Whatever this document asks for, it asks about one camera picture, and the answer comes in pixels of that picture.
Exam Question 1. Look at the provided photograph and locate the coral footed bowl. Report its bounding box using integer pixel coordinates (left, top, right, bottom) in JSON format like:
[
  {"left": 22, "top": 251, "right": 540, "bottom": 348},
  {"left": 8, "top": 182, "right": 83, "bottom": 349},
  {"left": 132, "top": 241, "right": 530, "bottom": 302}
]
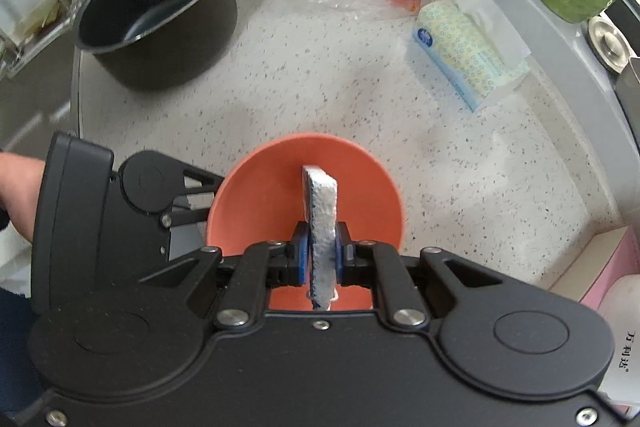
[{"left": 207, "top": 133, "right": 405, "bottom": 329}]

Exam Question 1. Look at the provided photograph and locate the blue patterned sponge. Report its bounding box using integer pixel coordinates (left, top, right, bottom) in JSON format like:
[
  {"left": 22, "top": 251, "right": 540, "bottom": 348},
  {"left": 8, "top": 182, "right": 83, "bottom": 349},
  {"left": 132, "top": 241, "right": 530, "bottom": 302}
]
[{"left": 302, "top": 165, "right": 337, "bottom": 311}]

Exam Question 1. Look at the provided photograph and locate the person left hand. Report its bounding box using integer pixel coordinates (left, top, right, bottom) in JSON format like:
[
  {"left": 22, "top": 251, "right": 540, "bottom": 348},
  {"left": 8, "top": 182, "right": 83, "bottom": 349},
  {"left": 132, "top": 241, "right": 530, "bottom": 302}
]
[{"left": 0, "top": 152, "right": 46, "bottom": 243}]

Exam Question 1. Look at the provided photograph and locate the black rice cooker pot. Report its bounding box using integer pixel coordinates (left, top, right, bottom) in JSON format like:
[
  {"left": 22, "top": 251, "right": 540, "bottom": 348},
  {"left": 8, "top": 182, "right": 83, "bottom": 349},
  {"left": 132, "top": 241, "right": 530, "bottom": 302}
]
[{"left": 74, "top": 0, "right": 238, "bottom": 91}]

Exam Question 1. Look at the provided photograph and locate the tissue pack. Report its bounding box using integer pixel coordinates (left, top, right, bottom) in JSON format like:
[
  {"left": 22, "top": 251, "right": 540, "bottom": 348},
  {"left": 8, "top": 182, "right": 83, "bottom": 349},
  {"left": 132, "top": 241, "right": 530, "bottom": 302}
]
[{"left": 413, "top": 0, "right": 530, "bottom": 112}]

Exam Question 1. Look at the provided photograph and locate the pink box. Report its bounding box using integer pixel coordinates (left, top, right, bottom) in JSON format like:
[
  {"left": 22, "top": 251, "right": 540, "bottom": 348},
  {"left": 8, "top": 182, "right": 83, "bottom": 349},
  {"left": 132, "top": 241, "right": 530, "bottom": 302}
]
[{"left": 549, "top": 225, "right": 639, "bottom": 313}]

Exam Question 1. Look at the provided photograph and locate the white electric kettle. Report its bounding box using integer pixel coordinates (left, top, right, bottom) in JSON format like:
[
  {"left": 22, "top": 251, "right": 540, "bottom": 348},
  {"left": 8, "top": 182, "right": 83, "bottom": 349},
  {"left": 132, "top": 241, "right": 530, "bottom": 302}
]
[{"left": 598, "top": 274, "right": 640, "bottom": 407}]

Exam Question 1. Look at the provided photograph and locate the small steel tray right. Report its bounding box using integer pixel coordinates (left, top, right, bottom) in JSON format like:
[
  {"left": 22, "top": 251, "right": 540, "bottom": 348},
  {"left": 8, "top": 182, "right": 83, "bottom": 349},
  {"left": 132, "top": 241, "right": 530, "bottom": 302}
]
[{"left": 614, "top": 57, "right": 640, "bottom": 118}]

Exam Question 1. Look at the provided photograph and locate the round metal lid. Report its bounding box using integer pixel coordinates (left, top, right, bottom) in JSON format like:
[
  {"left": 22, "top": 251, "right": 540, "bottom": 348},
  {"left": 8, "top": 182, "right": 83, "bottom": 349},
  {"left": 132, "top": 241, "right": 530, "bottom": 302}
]
[{"left": 587, "top": 16, "right": 634, "bottom": 75}]

